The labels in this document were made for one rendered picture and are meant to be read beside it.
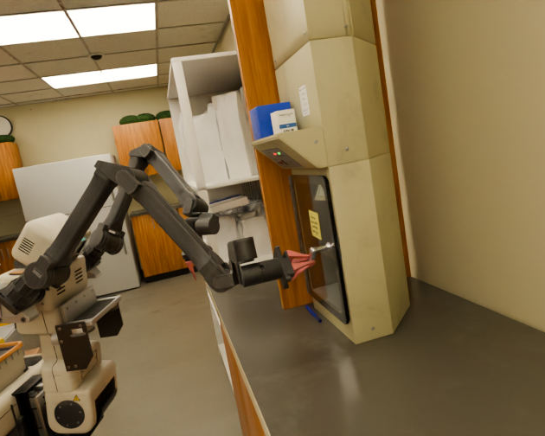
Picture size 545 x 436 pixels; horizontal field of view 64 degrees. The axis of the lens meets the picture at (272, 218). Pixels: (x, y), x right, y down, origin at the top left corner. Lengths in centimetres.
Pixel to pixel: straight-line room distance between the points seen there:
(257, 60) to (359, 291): 77
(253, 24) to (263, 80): 17
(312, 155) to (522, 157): 50
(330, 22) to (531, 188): 62
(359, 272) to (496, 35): 66
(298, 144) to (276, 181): 39
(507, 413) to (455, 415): 9
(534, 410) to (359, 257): 48
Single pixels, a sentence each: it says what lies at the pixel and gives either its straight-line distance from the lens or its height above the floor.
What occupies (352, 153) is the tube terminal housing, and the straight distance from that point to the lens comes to 111.
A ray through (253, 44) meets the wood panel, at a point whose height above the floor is 181.
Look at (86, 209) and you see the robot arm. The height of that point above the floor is 140.
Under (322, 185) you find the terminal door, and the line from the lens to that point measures 111.
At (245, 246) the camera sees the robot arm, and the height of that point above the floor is 124.
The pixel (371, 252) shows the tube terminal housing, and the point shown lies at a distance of 115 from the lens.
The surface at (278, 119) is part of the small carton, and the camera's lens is 115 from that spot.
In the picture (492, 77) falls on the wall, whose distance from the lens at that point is 125.
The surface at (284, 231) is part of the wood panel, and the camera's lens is 144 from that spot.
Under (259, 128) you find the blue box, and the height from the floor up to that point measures 154.
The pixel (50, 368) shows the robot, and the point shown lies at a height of 90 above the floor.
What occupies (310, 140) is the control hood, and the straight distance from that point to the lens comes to 107.
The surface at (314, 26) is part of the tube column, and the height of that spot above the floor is 174.
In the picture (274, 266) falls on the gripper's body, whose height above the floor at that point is 118.
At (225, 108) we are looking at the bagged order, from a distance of 234.
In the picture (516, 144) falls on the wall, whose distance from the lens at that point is 121.
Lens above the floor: 147
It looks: 9 degrees down
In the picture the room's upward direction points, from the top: 10 degrees counter-clockwise
